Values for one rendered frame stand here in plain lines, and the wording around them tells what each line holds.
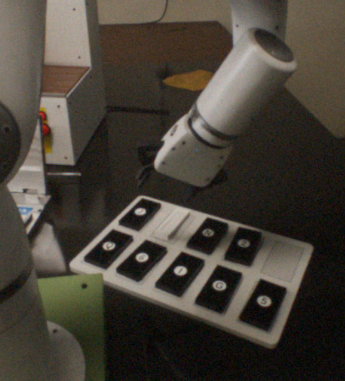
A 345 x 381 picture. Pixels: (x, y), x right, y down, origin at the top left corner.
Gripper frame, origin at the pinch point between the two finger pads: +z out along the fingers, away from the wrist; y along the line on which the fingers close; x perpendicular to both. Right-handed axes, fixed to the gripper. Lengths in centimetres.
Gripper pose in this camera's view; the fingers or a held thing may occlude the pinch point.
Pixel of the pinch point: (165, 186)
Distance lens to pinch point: 80.3
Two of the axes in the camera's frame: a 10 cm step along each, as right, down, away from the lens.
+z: -4.6, 5.7, 6.8
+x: 0.1, -7.6, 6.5
